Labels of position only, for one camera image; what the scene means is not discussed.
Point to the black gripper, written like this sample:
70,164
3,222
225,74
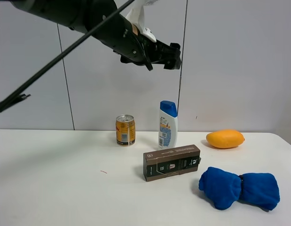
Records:
160,53

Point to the white blue shampoo bottle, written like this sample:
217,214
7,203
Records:
168,125

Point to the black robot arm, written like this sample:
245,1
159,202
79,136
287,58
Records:
125,35

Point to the gold drink can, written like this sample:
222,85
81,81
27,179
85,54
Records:
125,130

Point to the yellow mango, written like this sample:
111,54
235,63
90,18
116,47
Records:
225,138

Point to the brown cardboard box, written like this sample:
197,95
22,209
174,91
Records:
170,162

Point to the blue rolled cloth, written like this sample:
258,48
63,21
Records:
224,188

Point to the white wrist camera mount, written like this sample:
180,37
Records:
136,17

